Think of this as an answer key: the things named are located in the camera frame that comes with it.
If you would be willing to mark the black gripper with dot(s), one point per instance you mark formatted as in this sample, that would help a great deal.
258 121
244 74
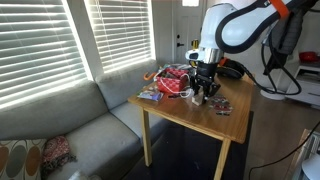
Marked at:
206 71

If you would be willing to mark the pale wooden block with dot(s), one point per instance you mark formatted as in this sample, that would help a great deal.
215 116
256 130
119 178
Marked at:
199 101

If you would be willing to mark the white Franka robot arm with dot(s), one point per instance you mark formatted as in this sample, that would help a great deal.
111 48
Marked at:
213 23

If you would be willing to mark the red mesh bag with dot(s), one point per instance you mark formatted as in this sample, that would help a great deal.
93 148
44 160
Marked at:
186 94

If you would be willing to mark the red black sticker sheet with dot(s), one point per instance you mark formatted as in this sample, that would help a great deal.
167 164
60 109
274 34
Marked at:
220 106

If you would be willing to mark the light wooden table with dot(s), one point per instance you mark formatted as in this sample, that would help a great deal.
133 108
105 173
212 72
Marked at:
200 116

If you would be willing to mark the yellow black pole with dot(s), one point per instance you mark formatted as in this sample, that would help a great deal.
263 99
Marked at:
195 44

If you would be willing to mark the white door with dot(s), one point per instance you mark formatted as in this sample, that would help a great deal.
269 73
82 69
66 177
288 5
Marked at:
186 26

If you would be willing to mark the white coat stand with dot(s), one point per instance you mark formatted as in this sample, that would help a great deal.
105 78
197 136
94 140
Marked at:
271 95

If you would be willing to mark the white window blinds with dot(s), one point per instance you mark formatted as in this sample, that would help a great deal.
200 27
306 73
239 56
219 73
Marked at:
123 33
36 50

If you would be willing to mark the white cabinet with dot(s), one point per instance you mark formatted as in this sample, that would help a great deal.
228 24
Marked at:
308 86

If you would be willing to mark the grey hanging jacket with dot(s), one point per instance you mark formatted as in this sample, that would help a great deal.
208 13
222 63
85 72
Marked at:
295 33

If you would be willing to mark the red object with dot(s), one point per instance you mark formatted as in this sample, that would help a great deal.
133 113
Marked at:
308 56

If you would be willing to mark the light metal rack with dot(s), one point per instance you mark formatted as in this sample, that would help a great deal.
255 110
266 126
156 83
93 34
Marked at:
301 150

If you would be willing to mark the grey sectional sofa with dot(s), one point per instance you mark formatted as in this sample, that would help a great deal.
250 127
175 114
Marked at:
100 143

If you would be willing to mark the white rounded housing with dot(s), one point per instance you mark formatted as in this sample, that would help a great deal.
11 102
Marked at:
311 168

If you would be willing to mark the red patterned cloth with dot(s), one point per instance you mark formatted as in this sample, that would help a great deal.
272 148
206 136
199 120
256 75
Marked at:
55 151

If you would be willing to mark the patterned throw pillow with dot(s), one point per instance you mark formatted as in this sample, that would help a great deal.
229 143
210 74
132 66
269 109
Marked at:
20 160

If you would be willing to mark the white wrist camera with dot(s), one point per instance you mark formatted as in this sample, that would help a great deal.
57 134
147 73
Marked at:
191 55

